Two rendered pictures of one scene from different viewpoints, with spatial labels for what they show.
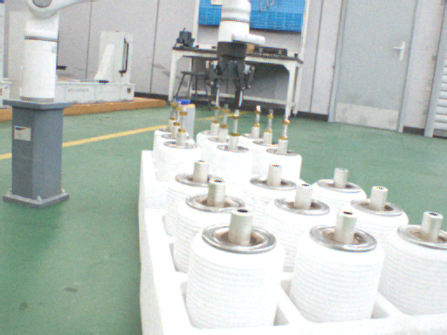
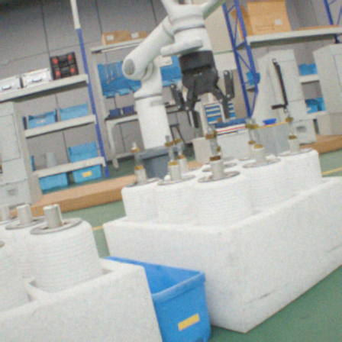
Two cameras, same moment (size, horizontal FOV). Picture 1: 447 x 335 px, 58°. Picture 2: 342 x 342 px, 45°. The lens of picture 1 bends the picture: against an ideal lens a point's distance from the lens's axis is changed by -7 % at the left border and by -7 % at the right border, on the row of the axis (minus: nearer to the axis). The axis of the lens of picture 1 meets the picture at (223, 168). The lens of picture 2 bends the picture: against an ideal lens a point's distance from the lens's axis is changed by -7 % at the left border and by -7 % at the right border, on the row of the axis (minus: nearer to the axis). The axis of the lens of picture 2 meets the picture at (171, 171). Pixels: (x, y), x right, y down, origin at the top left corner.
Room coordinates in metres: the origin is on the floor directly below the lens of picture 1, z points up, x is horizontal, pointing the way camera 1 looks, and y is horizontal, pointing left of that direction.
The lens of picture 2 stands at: (0.60, -0.79, 0.34)
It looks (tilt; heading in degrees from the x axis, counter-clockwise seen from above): 5 degrees down; 65
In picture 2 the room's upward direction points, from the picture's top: 12 degrees counter-clockwise
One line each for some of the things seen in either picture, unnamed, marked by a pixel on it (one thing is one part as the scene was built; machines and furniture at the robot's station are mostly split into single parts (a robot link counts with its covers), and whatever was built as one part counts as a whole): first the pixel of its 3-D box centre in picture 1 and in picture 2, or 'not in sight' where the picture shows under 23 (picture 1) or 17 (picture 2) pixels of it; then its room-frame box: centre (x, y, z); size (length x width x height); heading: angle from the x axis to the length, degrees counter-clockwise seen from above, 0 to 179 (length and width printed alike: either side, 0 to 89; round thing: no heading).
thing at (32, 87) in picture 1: (39, 71); (153, 124); (1.20, 0.56, 0.39); 0.09 x 0.09 x 0.17; 73
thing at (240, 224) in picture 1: (240, 226); not in sight; (0.41, -0.02, 0.26); 0.02 x 0.02 x 0.03
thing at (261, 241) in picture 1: (238, 238); not in sight; (0.41, -0.02, 0.25); 0.08 x 0.08 x 0.01
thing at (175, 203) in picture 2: (228, 188); (185, 226); (0.97, -0.02, 0.16); 0.10 x 0.10 x 0.18
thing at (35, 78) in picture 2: not in sight; (37, 80); (1.64, 4.92, 1.42); 0.43 x 0.37 x 0.19; 76
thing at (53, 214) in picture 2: (340, 179); (53, 217); (0.69, -0.20, 0.26); 0.02 x 0.02 x 0.03
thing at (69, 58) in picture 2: not in sight; (63, 62); (2.01, 4.81, 1.57); 0.42 x 0.34 x 0.17; 73
